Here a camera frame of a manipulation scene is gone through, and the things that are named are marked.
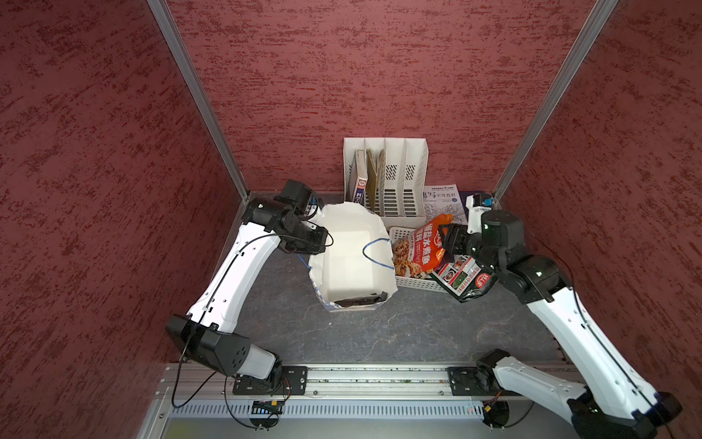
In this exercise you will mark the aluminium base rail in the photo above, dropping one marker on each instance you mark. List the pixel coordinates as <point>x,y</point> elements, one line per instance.
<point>399,381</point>

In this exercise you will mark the white plastic basket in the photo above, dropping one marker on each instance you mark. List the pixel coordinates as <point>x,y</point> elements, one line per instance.
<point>397,234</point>

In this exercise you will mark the dark blue book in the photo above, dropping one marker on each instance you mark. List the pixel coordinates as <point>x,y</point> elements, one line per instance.
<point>476,198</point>

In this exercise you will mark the brown folder in organizer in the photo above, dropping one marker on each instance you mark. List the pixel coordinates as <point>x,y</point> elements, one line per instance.
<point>376,162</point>

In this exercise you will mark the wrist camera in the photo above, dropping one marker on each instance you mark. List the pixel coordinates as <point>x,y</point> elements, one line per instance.
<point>474,215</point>
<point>303,200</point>

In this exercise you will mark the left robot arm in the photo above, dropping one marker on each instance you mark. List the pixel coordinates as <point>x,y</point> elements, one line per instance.
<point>206,334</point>

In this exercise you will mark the white illustrated book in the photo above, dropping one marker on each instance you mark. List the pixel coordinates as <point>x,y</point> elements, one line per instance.
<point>444,200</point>

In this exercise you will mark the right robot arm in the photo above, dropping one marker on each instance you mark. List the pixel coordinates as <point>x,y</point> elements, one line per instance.
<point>613,400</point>

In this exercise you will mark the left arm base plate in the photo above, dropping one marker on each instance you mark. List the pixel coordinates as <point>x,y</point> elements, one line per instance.
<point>292,382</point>

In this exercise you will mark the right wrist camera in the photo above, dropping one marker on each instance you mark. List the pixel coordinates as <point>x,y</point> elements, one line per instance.
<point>474,215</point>

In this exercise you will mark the white blue checkered paper bag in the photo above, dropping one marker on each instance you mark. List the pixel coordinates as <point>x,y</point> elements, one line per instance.
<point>358,262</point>

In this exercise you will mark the book in organizer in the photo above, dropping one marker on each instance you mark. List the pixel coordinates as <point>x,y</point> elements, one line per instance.
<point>362,177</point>

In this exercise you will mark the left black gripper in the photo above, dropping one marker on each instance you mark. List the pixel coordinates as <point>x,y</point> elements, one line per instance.
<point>317,245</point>

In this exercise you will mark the orange condiment packet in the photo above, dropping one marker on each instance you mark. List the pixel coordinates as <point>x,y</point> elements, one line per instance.
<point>422,251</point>

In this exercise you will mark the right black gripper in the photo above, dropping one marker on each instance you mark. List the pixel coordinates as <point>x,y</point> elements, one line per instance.
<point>452,238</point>

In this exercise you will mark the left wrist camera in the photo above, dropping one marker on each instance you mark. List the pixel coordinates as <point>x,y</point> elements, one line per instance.
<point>303,200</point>

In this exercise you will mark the white file organizer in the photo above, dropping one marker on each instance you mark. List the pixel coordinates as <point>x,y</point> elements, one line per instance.
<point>401,202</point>

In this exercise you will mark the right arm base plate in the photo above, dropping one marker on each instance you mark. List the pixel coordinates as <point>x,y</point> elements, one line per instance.
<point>476,382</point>

